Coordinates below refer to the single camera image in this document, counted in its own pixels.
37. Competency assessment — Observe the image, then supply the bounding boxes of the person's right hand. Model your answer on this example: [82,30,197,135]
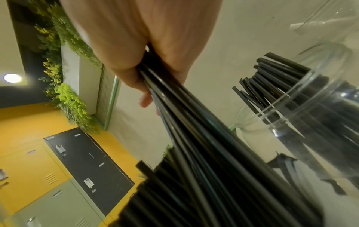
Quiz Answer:
[59,0,223,116]

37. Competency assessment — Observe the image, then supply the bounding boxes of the bundle of black straws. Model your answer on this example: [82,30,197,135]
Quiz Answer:
[108,42,323,227]

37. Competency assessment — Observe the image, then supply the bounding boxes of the white planter box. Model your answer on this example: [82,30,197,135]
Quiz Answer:
[60,44,122,131]

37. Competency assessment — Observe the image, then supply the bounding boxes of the round ceiling light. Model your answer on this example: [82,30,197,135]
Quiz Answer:
[3,73,22,83]

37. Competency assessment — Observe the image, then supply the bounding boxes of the black locker door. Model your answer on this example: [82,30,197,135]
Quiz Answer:
[43,127,136,217]

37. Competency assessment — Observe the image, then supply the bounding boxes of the black straws in jar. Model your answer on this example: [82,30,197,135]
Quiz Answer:
[232,52,359,156]

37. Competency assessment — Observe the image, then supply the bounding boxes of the yellow locker door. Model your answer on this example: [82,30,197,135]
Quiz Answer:
[0,144,72,219]

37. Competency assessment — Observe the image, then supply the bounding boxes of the grey locker door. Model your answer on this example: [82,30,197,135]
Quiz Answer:
[4,177,108,227]

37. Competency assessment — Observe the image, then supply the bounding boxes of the clear glass vase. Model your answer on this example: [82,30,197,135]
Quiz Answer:
[289,0,359,36]

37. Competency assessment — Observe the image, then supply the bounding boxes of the clear glass jar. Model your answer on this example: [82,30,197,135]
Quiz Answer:
[228,41,359,227]

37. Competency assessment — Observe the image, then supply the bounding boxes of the green plant wall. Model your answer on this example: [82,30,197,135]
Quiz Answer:
[25,0,103,135]

